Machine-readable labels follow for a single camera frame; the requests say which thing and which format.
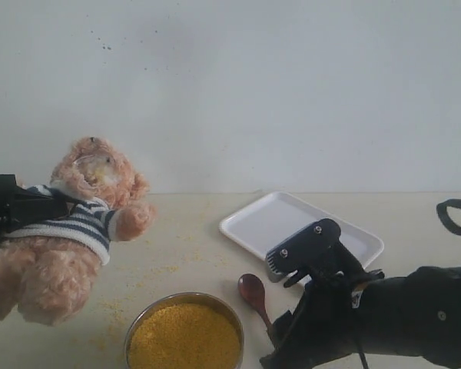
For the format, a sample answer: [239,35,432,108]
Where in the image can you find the black wrist camera on right gripper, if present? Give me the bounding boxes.
[265,218,366,288]

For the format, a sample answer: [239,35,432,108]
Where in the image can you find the white rectangular plastic tray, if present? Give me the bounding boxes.
[219,191,384,268]

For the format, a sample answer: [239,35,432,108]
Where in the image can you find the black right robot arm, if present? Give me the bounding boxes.
[260,266,461,368]

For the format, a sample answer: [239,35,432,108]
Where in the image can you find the black ribbed cable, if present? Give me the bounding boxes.
[436,198,461,247]

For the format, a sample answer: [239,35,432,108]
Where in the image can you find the dark brown wooden spoon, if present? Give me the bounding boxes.
[237,273,275,342]

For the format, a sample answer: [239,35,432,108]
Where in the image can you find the tan teddy bear striped sweater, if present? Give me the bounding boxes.
[0,137,155,326]

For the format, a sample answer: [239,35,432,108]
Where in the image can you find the round metal bowl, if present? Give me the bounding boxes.
[124,292,244,368]

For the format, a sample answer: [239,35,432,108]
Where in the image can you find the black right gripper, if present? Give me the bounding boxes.
[260,272,403,368]

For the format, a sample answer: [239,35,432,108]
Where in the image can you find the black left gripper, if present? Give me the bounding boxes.
[0,174,70,238]

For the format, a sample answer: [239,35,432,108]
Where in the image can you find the yellow millet grains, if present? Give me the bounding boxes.
[128,303,240,369]

